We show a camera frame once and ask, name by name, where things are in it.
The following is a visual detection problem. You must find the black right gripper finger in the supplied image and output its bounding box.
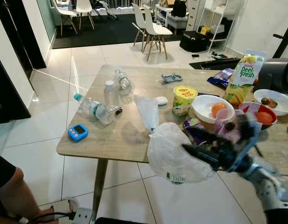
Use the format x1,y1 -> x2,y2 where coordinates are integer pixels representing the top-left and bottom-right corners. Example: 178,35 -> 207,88
195,130 -> 238,147
182,144 -> 226,168

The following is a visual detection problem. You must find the white plastic carrier bag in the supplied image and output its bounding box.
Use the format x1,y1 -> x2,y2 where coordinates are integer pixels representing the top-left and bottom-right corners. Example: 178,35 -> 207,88
147,122 -> 219,185

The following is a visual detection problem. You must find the water bottle with teal cap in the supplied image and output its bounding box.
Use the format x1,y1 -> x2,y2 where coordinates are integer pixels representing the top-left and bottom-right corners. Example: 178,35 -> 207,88
73,93 -> 117,125

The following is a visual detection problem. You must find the pink plastic jug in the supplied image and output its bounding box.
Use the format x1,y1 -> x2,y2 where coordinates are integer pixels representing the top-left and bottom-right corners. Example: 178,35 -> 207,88
213,109 -> 256,145

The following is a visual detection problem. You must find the purple drinks can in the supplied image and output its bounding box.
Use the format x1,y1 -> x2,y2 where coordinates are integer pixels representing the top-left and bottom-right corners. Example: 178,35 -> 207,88
182,118 -> 210,145

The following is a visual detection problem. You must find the orange fruit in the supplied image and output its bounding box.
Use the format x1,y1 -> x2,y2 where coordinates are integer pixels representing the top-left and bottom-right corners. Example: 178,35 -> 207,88
211,103 -> 227,119

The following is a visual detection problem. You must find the deep white bowl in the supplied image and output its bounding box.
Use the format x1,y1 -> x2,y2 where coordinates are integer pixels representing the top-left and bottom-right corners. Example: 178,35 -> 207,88
192,94 -> 235,124

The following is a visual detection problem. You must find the red bowl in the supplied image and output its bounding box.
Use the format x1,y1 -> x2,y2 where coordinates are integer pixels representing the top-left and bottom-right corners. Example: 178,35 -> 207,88
239,102 -> 278,130

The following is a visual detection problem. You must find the red tomato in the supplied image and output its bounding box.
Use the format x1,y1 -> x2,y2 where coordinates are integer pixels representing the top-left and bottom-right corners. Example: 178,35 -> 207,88
256,111 -> 275,125

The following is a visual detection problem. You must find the yellow instant noodle cup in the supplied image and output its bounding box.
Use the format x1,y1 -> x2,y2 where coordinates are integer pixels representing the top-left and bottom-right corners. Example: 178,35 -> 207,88
172,85 -> 198,117

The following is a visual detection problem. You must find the blue snack packet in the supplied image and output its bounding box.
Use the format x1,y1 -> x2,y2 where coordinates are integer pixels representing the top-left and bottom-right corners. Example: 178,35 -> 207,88
207,68 -> 235,89

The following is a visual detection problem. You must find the brown fruit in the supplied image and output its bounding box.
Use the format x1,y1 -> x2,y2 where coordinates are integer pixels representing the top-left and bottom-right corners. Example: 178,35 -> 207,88
261,97 -> 278,109

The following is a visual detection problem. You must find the shallow white bowl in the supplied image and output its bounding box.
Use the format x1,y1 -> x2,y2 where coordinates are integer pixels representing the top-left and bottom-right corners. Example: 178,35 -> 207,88
254,89 -> 288,117

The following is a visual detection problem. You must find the Peel Fresh juice carton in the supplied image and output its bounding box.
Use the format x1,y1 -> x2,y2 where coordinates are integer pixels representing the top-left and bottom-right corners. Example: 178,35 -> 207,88
224,49 -> 268,109

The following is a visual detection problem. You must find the small clear plastic bag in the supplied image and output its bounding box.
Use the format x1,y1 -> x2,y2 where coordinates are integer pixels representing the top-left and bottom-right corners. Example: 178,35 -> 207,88
133,95 -> 160,133

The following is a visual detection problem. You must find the long black floor pad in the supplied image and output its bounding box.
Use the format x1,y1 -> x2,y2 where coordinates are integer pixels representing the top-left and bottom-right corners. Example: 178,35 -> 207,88
189,56 -> 242,70

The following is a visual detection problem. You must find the black round kitchen appliance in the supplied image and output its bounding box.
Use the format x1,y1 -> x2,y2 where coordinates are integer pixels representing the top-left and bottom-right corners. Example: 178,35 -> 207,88
254,58 -> 288,94

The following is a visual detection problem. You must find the black duffel bag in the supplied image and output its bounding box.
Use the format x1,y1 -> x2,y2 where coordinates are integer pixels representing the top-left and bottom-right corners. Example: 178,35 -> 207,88
179,31 -> 211,53

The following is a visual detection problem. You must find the crumpled clear plastic bottle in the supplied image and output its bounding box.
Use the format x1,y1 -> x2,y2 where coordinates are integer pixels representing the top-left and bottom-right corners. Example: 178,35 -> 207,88
114,69 -> 135,104

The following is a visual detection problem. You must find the water bottle with white cap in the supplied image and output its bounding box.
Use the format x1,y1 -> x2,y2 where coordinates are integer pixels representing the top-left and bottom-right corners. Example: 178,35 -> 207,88
104,80 -> 119,109

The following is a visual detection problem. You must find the light wooden dining table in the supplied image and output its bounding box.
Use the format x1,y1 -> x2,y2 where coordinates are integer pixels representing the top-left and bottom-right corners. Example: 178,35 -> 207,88
56,64 -> 288,208

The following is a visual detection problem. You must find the black metal stand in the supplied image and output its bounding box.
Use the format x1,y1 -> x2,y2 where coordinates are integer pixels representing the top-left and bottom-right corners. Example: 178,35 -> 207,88
272,21 -> 288,59

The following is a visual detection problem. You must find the white metal shelf rack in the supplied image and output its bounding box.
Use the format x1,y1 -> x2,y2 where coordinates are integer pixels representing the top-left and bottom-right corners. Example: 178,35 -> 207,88
195,0 -> 240,52

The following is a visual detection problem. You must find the white chair with wooden legs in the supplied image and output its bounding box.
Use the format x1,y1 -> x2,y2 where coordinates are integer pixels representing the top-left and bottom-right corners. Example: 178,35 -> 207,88
131,4 -> 151,52
52,0 -> 79,35
143,9 -> 173,61
75,0 -> 96,29

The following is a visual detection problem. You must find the low white bench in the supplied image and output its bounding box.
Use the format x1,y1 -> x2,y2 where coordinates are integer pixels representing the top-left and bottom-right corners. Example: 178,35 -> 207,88
155,5 -> 189,34

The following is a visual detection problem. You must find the blue digital kitchen timer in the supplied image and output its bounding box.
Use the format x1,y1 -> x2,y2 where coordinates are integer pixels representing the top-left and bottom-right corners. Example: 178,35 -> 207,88
67,124 -> 89,142

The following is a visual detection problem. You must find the white drawer cabinet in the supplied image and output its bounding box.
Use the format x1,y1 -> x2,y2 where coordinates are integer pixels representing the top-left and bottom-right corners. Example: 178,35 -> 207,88
186,0 -> 205,31

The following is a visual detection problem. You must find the black backpack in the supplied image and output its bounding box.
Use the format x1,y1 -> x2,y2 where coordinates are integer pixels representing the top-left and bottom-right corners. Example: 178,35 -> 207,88
171,0 -> 188,18

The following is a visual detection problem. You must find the white power strip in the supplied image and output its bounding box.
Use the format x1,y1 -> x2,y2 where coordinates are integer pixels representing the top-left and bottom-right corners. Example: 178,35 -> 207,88
72,208 -> 94,224

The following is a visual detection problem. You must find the white slide sandal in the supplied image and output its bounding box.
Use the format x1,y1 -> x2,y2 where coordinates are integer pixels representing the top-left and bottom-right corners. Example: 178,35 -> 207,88
65,198 -> 80,210

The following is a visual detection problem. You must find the dark grey area rug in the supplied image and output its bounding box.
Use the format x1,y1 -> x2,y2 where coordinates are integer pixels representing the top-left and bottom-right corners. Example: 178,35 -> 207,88
52,13 -> 233,50

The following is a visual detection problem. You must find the person in black shorts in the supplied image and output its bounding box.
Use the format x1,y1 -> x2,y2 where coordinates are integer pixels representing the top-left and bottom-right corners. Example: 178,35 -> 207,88
0,153 -> 56,224

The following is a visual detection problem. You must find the black door panel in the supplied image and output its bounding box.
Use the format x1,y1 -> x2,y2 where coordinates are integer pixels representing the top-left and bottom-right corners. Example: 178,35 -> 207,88
4,0 -> 47,70
0,51 -> 32,124

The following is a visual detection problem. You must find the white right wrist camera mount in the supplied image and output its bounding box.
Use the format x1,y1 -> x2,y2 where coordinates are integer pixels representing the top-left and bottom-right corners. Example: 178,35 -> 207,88
233,114 -> 263,173

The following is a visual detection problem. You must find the black power cable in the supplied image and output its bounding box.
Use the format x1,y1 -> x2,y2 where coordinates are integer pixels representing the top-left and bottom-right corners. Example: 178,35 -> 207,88
23,211 -> 74,224

